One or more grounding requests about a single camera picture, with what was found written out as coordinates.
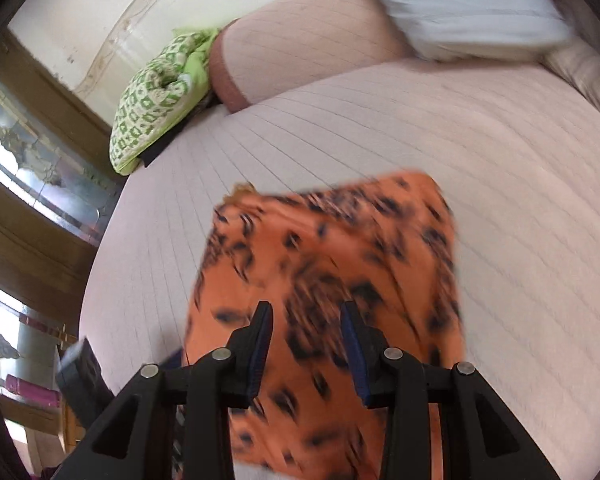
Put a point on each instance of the wooden cabinet with glass panels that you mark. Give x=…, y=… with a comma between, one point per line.
x=25, y=255

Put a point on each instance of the pink quilted bolster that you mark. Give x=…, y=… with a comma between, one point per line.
x=305, y=35

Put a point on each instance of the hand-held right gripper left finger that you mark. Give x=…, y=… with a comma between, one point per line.
x=261, y=355

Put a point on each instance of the green patterned pillow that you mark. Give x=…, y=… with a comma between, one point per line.
x=150, y=105

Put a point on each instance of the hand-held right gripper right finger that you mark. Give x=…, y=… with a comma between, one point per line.
x=352, y=355

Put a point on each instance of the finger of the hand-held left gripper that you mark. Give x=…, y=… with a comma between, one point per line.
x=174, y=360

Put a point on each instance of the orange floral garment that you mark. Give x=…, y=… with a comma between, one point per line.
x=330, y=240

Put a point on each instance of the pink box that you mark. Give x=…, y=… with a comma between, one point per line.
x=32, y=391

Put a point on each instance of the pink quilted mattress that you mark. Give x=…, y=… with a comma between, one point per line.
x=530, y=210

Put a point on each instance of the white pillow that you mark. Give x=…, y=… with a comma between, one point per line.
x=455, y=5

